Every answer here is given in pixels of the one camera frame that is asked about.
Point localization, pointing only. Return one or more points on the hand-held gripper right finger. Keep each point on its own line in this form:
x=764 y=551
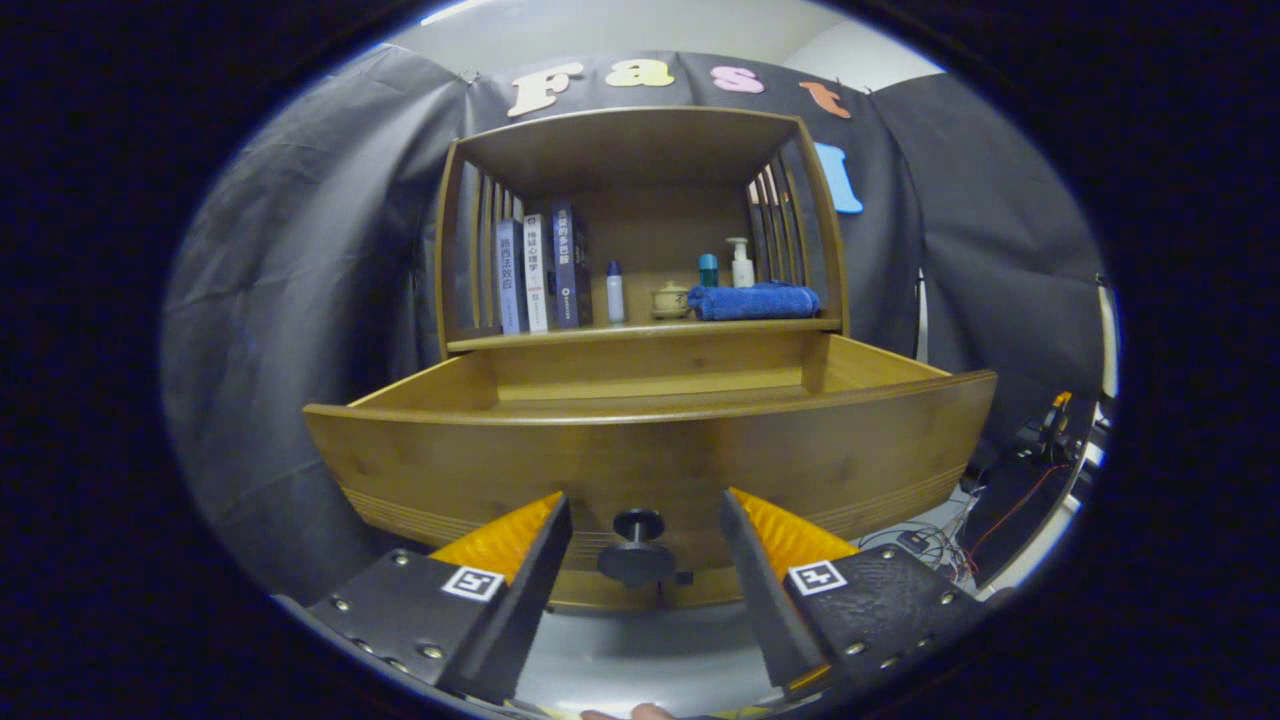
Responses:
x=765 y=590

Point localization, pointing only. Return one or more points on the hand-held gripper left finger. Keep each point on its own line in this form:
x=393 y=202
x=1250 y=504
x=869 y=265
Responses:
x=525 y=600

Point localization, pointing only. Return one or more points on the wooden drawer with black knob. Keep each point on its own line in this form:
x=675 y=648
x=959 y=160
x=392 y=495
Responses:
x=500 y=460

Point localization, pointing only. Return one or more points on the wooden cabinet door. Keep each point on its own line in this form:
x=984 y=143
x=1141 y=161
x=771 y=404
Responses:
x=580 y=598
x=710 y=595

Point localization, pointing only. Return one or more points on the wooden countertop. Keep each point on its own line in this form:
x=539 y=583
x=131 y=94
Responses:
x=600 y=335

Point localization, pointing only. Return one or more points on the wooden cabinet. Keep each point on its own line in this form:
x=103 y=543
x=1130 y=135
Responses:
x=650 y=230

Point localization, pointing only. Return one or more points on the black equipment with orange part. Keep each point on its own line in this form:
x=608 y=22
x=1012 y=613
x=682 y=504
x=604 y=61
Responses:
x=1020 y=500

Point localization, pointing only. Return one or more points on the blue folded towel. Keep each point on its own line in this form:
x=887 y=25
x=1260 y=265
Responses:
x=755 y=302

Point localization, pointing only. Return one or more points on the beige lidded teacup with saucer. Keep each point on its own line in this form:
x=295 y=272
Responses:
x=670 y=302

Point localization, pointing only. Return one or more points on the white bottle with blue cap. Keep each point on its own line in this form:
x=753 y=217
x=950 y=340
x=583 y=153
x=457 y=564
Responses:
x=616 y=298

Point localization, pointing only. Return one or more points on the light blue book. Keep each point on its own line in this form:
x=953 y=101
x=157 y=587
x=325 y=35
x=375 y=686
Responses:
x=511 y=280

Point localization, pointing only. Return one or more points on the white pump bottle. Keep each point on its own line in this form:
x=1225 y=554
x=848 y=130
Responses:
x=742 y=270

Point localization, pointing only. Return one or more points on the teal bottle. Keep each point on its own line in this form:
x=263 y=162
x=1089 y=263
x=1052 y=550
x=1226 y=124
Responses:
x=708 y=270

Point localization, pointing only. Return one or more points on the white book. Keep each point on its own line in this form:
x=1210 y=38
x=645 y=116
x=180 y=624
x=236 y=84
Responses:
x=537 y=275

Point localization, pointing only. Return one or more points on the dark blue book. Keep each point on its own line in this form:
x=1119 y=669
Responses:
x=570 y=265

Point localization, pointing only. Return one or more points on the white device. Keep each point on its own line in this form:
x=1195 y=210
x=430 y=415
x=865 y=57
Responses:
x=1108 y=340

